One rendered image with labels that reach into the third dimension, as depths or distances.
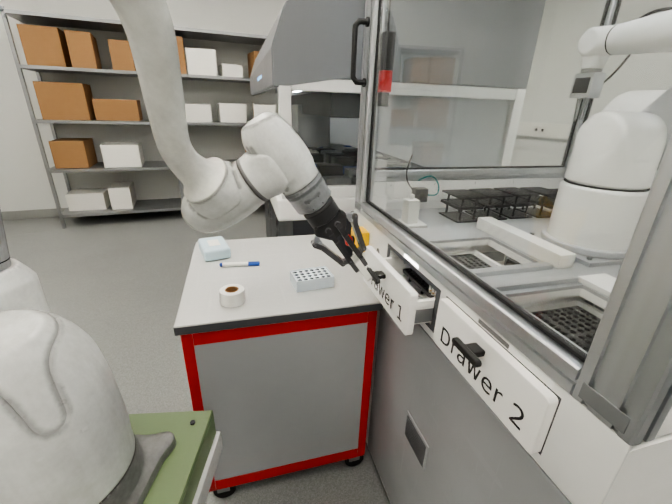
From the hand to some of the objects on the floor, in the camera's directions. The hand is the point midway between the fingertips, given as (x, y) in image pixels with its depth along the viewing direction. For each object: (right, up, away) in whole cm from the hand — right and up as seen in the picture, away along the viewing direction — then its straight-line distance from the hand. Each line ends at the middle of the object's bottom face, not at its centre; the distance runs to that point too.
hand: (361, 267), depth 86 cm
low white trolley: (-31, -72, +68) cm, 103 cm away
